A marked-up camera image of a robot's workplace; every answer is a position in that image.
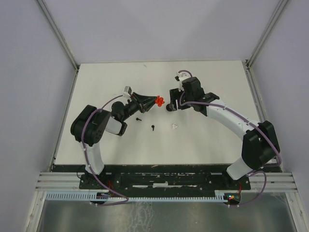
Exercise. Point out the round orange earbud case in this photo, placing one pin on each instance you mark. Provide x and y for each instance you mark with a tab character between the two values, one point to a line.
159	101

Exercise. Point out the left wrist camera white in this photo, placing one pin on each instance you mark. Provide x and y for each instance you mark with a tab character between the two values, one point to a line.
127	92

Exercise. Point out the right aluminium corner post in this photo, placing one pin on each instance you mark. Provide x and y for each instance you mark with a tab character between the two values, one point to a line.
270	26

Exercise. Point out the aluminium corner post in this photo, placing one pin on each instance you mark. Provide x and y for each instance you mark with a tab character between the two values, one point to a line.
57	32
270	26

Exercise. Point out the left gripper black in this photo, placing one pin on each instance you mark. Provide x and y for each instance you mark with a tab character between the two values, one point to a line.
144	102

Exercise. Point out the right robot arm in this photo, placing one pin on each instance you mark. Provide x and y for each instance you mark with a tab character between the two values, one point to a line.
259	140

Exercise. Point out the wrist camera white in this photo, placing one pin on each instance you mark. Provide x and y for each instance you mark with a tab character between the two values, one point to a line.
181	76
127	92

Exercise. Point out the left aluminium corner post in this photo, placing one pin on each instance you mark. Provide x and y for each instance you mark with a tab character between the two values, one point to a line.
57	32

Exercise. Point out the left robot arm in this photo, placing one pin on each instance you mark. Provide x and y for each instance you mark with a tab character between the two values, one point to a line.
92	122

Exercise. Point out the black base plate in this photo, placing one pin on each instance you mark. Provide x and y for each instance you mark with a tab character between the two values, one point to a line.
209	181

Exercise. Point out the right controller board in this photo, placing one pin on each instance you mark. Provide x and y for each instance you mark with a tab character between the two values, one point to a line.
233	198

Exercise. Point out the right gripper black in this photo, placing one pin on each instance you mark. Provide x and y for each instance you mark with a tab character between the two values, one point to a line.
175	94

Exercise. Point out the aluminium frame rail front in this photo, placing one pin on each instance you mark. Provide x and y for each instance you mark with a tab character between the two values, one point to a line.
276	182

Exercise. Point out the round black earbud case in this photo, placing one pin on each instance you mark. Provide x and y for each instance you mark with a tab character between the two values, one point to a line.
169	108

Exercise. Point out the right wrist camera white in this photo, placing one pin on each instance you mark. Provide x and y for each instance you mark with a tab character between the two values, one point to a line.
181	76

